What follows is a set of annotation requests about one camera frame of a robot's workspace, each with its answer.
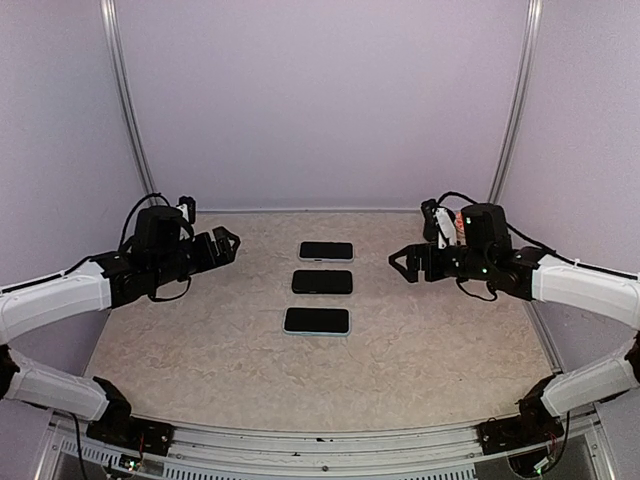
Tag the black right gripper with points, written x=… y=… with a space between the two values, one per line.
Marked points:
x=417 y=252

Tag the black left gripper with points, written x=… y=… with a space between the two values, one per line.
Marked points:
x=225 y=254

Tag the black phone case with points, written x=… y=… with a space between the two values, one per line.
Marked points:
x=322 y=293

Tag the green edged smartphone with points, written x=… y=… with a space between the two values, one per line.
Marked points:
x=322 y=281

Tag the silver edged black smartphone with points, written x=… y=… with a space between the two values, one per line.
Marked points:
x=317 y=320

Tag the light blue phone case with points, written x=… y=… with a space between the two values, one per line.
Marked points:
x=317 y=333

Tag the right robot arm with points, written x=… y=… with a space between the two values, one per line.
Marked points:
x=543 y=275

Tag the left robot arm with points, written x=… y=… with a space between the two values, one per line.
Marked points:
x=98 y=283

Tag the dark green mug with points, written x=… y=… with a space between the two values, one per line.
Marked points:
x=430 y=229

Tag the red white patterned bowl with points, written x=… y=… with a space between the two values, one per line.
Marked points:
x=459 y=226

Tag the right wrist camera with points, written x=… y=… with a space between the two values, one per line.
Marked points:
x=445 y=220

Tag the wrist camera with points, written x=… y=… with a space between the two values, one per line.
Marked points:
x=187 y=205
x=445 y=220

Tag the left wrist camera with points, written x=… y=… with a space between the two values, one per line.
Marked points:
x=187 y=205

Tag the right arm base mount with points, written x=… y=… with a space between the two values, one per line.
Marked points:
x=532 y=425

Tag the front aluminium rail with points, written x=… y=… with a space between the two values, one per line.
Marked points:
x=457 y=451

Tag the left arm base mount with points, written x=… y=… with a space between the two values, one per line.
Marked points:
x=117 y=427

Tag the left aluminium frame post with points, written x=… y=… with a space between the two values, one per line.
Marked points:
x=109 y=14

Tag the aluminium frame post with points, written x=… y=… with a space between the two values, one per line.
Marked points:
x=518 y=102
x=109 y=14

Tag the right aluminium frame post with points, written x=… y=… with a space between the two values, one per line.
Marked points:
x=518 y=102

